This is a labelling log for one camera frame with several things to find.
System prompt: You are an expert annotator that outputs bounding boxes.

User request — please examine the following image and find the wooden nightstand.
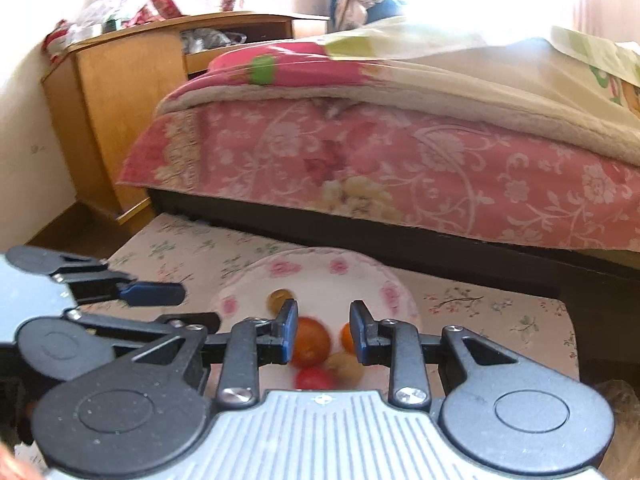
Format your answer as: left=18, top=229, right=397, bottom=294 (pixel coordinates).
left=41, top=10, right=331, bottom=236

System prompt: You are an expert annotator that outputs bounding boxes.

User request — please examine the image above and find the crumpled clear plastic bag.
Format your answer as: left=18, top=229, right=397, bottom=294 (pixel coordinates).
left=65, top=0, right=151, bottom=37

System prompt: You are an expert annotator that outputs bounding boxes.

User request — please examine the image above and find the pink floral bedsheet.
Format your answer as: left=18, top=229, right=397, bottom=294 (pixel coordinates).
left=116, top=95, right=640, bottom=253

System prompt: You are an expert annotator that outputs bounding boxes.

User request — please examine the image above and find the brown longan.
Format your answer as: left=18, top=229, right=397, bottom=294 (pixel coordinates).
left=325, top=351, right=365, bottom=387
left=265, top=288, right=296, bottom=313

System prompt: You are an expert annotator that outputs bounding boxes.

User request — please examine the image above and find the large red tomato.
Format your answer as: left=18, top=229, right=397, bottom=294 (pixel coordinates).
left=290, top=316, right=332, bottom=368

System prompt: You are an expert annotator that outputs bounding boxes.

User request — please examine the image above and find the grey cloth in nightstand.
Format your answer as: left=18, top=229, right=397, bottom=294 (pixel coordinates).
left=180, top=27, right=248, bottom=54

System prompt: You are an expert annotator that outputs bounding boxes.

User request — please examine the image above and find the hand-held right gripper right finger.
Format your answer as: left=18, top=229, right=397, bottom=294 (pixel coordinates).
left=349, top=300, right=532, bottom=409

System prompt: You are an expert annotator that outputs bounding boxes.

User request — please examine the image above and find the floral tablecloth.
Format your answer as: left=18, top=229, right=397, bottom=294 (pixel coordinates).
left=15, top=212, right=581, bottom=461

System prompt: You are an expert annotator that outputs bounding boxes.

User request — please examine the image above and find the white pink-flowered bowl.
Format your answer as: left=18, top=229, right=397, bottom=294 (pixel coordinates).
left=210, top=247, right=421, bottom=392

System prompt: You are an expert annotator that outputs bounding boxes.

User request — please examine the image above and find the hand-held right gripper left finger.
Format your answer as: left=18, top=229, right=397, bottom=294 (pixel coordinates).
left=115, top=299, right=300, bottom=409

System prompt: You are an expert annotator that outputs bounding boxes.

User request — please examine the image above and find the dark bed frame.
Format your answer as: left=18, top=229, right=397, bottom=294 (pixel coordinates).
left=145, top=185, right=640, bottom=376

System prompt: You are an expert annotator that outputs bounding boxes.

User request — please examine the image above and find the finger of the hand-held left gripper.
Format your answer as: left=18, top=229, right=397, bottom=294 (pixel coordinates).
left=5, top=246, right=186, bottom=308
left=65, top=309, right=222, bottom=348

